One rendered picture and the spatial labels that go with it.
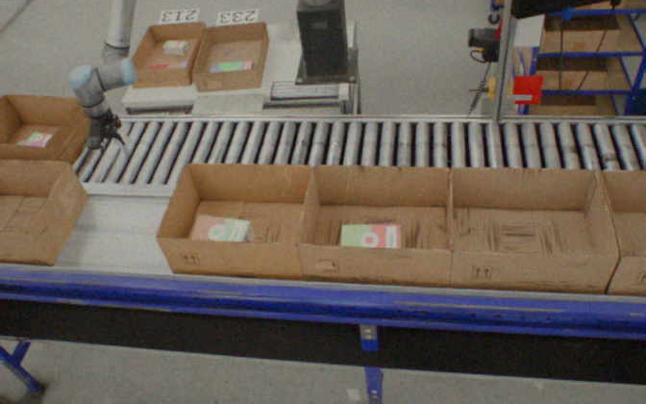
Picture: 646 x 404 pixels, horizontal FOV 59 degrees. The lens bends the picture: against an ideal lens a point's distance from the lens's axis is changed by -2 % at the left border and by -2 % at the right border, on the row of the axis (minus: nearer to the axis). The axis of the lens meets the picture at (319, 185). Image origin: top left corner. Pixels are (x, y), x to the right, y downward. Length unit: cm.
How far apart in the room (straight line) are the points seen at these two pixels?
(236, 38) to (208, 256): 147
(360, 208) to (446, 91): 198
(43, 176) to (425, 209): 124
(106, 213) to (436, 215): 106
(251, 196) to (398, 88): 201
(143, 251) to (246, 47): 129
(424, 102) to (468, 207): 185
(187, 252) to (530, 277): 90
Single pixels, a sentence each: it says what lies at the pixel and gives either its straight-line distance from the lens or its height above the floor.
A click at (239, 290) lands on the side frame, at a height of 91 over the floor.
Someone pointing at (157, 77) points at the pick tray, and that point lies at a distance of 266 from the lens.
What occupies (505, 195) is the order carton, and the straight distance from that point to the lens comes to 174.
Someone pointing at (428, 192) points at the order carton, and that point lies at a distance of 172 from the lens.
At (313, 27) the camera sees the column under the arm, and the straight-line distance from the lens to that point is 238.
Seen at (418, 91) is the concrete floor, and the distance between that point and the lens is 364.
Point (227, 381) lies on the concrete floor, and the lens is 252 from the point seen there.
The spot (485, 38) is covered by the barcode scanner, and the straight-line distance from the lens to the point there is 211.
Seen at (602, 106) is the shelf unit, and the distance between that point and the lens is 311.
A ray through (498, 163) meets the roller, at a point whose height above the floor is 75.
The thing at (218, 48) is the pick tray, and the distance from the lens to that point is 283.
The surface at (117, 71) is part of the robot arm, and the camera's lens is 212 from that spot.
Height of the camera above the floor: 220
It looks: 46 degrees down
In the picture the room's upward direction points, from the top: 9 degrees counter-clockwise
